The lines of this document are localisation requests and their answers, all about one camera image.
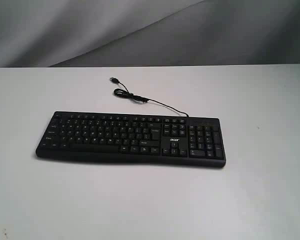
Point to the grey backdrop cloth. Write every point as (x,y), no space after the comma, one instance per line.
(127,33)

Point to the black acer keyboard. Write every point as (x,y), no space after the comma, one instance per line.
(130,138)

